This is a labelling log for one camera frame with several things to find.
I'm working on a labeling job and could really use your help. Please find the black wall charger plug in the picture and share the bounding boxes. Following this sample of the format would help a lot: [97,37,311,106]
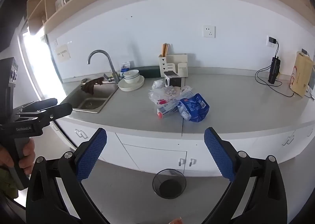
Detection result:
[269,37,278,44]

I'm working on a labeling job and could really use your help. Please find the cream utensil organizer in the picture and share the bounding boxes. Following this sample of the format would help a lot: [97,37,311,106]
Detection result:
[158,54,188,78]

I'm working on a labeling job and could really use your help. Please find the orange chopsticks bundle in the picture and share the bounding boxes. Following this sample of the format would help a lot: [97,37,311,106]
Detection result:
[161,43,169,58]

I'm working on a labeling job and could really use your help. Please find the dark green drying mat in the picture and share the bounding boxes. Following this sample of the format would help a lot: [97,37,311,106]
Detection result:
[137,66,161,78]

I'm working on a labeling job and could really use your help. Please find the white wall socket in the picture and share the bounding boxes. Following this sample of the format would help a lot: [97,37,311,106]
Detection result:
[203,25,216,38]

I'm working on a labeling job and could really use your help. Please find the black charging cable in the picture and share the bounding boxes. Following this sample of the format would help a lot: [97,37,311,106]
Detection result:
[254,40,296,98]

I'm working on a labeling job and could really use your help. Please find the large white plate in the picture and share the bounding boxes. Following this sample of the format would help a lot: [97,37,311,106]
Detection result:
[118,75,145,92]

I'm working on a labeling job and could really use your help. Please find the clear plastic bag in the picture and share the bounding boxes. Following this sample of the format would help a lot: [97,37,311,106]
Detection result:
[148,79,194,105]

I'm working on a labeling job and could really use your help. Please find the lower white ribbed bowl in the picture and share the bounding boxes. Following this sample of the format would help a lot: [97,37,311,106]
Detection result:
[124,74,140,84]

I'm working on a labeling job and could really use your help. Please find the red white snack wrapper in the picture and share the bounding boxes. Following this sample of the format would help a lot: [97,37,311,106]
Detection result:
[157,99,179,119]

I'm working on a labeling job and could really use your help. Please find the person's left hand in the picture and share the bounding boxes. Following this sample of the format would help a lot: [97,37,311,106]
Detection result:
[0,138,35,175]

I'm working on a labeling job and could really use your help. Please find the black and white carton box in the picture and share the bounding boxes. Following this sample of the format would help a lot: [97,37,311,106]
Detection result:
[164,71,184,87]

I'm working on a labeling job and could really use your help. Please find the brown dish rag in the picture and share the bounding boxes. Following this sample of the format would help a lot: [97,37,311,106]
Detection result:
[81,77,104,95]

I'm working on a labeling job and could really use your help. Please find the upper white ribbed bowl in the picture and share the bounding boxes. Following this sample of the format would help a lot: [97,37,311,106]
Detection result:
[123,70,139,79]

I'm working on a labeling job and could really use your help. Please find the person's right hand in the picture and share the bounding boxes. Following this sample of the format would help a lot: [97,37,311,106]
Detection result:
[169,217,183,224]

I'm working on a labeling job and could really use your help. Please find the stainless steel sink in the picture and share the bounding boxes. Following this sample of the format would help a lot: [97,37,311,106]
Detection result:
[62,82,118,113]

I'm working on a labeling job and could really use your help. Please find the white lower cabinet doors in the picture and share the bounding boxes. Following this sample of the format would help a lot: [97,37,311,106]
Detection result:
[55,117,315,178]

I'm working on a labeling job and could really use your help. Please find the steel kitchen faucet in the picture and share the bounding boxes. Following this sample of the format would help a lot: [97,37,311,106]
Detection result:
[87,49,121,85]

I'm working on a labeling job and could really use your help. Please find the white ribbed bowl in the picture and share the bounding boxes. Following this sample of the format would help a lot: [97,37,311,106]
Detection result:
[124,74,140,84]
[123,70,139,79]

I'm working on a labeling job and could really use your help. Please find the blue tissue pack wrapper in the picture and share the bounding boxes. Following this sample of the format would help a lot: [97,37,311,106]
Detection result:
[178,93,210,123]

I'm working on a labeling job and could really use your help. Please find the blue white salt bag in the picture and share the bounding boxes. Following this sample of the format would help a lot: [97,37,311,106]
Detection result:
[120,61,131,77]

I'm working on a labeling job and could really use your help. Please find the paper notice on wall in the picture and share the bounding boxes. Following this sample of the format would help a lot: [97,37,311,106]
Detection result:
[55,44,71,63]

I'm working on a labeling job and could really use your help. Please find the black mesh trash bin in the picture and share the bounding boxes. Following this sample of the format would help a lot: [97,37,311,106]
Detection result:
[152,168,187,199]

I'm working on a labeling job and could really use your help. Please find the black power bank device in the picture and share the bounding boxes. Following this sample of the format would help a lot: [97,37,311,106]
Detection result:
[268,57,281,84]

